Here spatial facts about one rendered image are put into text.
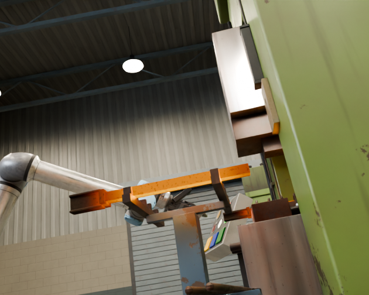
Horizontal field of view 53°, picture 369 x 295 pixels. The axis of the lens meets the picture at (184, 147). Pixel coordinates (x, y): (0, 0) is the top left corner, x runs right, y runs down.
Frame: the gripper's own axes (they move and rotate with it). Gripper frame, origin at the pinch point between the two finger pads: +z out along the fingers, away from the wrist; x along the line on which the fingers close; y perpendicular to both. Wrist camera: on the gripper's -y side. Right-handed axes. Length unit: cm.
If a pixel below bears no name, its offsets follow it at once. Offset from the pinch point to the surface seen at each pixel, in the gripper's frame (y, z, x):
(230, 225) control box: 2.4, 12.0, 7.0
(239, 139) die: -13, -7, 54
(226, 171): 27, -17, 99
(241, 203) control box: -10.4, 13.7, 7.0
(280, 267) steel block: 32, 14, 68
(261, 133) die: -17, -1, 58
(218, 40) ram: -51, -31, 59
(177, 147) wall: -430, -5, -725
